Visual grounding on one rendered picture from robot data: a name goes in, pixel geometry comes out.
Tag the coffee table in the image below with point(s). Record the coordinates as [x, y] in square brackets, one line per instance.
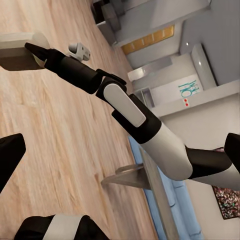
[146, 176]

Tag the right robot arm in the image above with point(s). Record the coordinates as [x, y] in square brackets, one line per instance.
[169, 152]

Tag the door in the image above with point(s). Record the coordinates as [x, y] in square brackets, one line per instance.
[148, 40]

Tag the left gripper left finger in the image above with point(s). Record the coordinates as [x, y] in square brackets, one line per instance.
[12, 150]

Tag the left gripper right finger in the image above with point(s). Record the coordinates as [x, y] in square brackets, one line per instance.
[232, 149]

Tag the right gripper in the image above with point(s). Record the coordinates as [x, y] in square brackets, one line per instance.
[67, 68]

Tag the pillar candle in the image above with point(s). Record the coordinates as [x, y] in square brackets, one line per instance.
[14, 56]

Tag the picture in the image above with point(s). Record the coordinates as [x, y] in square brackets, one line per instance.
[228, 200]

